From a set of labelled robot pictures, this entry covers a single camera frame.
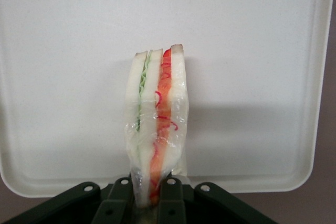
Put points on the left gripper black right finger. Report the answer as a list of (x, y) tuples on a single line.
[(173, 208)]

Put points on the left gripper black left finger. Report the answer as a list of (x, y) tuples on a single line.
[(110, 208)]

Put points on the beige plastic tray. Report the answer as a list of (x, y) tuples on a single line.
[(65, 77)]

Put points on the triangular sandwich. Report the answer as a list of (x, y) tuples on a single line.
[(149, 119)]

